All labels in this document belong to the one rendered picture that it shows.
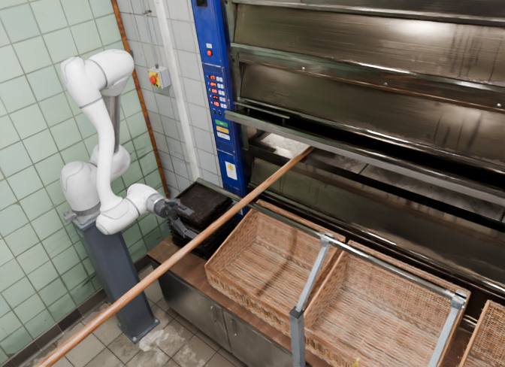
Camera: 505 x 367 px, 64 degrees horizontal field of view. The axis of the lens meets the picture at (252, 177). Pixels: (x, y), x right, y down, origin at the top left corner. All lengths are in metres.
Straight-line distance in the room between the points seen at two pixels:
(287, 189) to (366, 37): 0.91
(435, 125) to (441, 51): 0.26
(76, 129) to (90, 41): 0.50
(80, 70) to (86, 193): 0.66
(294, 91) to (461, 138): 0.70
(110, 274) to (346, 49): 1.70
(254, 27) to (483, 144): 1.00
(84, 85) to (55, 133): 0.82
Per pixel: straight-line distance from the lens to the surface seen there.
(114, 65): 1.81
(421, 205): 1.77
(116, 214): 1.79
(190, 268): 2.35
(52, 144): 2.52
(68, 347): 1.45
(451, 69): 1.47
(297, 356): 1.84
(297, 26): 1.71
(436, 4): 1.46
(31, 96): 2.42
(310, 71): 1.73
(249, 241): 2.35
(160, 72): 2.36
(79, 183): 2.11
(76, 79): 1.73
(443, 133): 1.57
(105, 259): 2.36
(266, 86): 1.90
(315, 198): 2.04
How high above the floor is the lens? 2.27
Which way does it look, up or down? 35 degrees down
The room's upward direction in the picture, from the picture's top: 7 degrees counter-clockwise
